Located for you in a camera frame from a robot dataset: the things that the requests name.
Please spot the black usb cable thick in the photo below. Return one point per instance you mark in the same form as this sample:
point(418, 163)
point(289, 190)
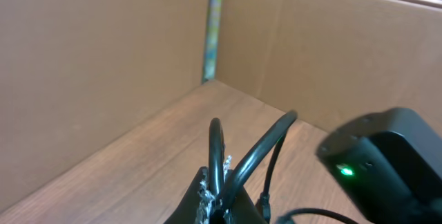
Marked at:
point(273, 138)

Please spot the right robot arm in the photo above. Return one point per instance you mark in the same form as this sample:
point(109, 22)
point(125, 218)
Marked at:
point(389, 165)

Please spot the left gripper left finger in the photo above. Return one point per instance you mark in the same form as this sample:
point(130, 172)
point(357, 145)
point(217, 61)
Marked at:
point(195, 206)

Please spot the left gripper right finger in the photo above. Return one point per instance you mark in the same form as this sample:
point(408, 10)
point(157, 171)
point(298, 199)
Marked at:
point(239, 208)

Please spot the black usb cable thin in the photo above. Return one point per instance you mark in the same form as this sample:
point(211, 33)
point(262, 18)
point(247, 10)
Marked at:
point(263, 205)

